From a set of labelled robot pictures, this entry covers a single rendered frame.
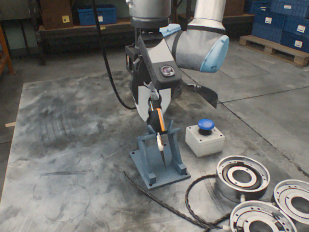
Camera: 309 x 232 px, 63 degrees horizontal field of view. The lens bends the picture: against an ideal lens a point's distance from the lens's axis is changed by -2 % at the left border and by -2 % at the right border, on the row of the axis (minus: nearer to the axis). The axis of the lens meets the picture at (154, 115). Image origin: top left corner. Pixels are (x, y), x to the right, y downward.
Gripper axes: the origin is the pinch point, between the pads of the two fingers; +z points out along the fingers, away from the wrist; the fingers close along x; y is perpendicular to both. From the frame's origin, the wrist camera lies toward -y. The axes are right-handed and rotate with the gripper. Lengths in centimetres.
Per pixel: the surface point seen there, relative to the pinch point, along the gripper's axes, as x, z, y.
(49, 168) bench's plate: 23.4, 11.9, 5.9
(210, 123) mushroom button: -14.0, 4.4, -1.4
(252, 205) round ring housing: -10.0, 8.8, -22.1
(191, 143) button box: -10.0, 10.3, 0.1
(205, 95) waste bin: -80, 54, 97
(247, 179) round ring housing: -15.3, 10.9, -14.9
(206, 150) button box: -12.1, 10.3, -3.8
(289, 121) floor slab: -166, 91, 86
